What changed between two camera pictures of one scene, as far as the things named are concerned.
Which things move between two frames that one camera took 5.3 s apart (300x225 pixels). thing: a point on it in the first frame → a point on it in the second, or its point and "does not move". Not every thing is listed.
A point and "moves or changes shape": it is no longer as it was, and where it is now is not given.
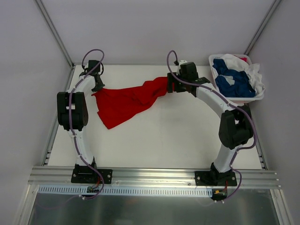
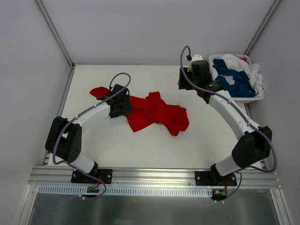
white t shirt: x=234 y=63 does not move
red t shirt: x=115 y=103 moves or changes shape
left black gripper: x=98 y=85 → x=127 y=103
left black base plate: x=84 y=174 does not move
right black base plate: x=213 y=178 does not move
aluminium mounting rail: x=153 y=177 does not move
